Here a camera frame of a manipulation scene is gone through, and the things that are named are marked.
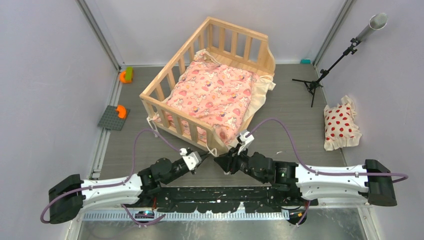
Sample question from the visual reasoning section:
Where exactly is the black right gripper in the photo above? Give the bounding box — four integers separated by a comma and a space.
214, 142, 268, 184

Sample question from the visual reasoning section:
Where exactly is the pink unicorn print cushion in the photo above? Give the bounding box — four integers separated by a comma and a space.
145, 48, 276, 158

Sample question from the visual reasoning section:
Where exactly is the wooden slatted pet bed frame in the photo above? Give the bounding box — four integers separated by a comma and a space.
140, 17, 276, 155

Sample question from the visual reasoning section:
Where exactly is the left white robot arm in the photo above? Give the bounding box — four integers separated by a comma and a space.
40, 151, 210, 225

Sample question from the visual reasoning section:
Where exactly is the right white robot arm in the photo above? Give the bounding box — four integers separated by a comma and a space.
214, 148, 398, 207

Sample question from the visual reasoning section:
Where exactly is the orange arch toy block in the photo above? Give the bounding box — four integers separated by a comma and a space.
115, 105, 128, 119

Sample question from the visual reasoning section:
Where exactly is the grey building block plate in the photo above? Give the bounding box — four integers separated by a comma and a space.
97, 105, 131, 131

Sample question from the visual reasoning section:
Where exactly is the orange and green toy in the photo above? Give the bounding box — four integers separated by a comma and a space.
119, 66, 134, 84

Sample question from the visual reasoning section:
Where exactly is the white strawberry print pillow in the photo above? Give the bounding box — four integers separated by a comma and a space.
323, 95, 362, 151

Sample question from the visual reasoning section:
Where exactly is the small teal block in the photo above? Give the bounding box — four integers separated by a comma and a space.
300, 59, 311, 64

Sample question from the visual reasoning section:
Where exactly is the microphone on black stand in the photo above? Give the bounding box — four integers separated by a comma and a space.
292, 13, 388, 108

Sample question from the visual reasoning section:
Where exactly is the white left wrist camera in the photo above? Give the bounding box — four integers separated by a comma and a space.
180, 148, 203, 171

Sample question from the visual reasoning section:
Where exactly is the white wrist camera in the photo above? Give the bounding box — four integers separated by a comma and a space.
236, 129, 255, 155
180, 148, 203, 171

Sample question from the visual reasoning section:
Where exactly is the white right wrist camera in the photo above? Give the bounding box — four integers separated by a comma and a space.
236, 129, 255, 155

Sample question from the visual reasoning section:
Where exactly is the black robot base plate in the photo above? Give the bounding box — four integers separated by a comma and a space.
125, 186, 308, 214

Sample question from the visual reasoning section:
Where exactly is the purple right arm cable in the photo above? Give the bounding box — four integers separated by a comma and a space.
245, 117, 410, 227

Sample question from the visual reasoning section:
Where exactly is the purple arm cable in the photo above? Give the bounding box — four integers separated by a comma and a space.
245, 117, 410, 227
39, 128, 188, 227

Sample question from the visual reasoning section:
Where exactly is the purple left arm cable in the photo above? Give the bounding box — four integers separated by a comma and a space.
39, 128, 188, 227

